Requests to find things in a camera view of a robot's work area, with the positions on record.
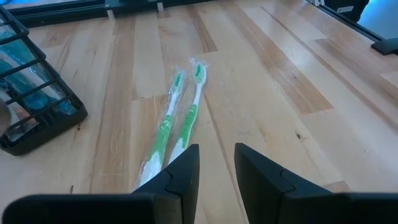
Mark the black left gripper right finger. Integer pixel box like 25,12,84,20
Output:
234,142,398,224

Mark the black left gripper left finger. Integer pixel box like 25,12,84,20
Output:
2,143,200,224

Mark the teal mouthwash bottle white cap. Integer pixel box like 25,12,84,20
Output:
0,27,37,68
18,88,77,118

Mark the green wrapped toothbrush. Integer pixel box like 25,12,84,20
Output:
167,57,208,166
133,68,187,191

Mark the black box white label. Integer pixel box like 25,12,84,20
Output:
323,0,371,23

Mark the black wire basket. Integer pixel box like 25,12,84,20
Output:
0,5,89,156

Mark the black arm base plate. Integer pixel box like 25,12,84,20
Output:
371,37,398,56

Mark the black aluminium table frame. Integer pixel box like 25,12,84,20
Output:
6,0,386,43

